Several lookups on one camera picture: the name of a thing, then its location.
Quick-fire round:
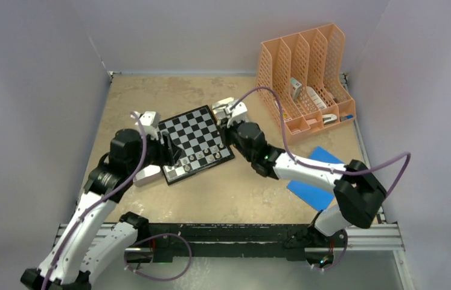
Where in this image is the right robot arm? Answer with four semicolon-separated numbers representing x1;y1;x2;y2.
219;121;387;246

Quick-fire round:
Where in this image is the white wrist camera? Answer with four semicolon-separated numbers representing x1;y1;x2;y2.
130;111;161;141
225;101;249;127

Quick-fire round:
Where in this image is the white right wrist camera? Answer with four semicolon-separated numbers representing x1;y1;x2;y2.
225;101;249;127

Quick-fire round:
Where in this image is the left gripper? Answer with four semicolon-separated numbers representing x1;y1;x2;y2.
129;129;183;173

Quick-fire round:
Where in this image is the blue flat sheet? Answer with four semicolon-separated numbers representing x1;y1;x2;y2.
286;146;344;211

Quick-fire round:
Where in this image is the white stapler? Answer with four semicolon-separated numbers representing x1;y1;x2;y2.
322;114;338;126

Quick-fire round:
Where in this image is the black and white chessboard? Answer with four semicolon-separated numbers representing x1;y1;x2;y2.
158;105;235;185

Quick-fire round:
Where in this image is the black base bar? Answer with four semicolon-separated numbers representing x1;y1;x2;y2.
135;223;347;266

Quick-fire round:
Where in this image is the orange file organizer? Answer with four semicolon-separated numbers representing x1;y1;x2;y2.
256;24;356;144

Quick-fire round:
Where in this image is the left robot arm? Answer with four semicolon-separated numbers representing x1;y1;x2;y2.
21;129;183;289

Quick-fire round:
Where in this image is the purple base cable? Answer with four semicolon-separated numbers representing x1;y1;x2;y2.
124;231;192;282

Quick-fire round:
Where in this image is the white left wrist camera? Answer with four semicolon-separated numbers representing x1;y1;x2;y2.
130;111;161;141

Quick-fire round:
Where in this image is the silver tray of black pieces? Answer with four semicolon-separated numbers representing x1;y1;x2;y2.
133;165;162;187

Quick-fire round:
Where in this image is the yellow tray of white pieces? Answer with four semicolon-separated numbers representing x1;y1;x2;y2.
211;97;236;124

